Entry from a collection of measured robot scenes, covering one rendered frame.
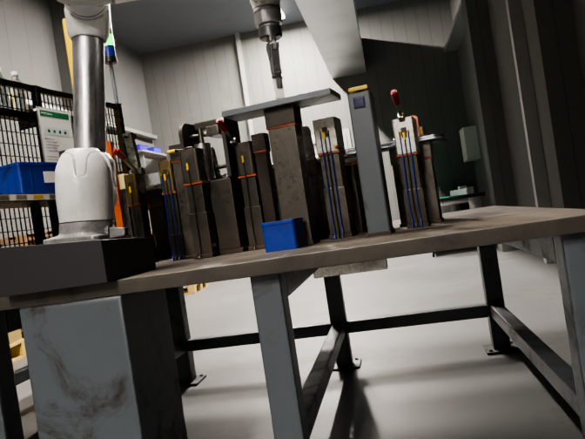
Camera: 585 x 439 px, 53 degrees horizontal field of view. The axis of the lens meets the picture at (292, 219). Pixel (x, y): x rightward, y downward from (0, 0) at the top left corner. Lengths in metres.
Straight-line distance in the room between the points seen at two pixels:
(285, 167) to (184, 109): 9.18
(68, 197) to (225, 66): 9.28
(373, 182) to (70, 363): 1.00
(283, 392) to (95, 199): 0.74
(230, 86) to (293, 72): 1.18
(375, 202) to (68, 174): 0.90
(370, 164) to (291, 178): 0.26
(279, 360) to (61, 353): 0.59
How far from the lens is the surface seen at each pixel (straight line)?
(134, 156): 2.37
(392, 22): 10.68
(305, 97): 1.83
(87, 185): 1.73
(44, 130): 2.88
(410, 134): 1.95
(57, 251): 1.64
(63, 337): 1.71
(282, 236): 1.76
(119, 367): 1.65
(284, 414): 1.60
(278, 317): 1.54
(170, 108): 11.11
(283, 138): 1.88
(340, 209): 1.99
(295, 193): 1.86
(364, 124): 1.81
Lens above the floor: 0.80
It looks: level
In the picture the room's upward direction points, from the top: 9 degrees counter-clockwise
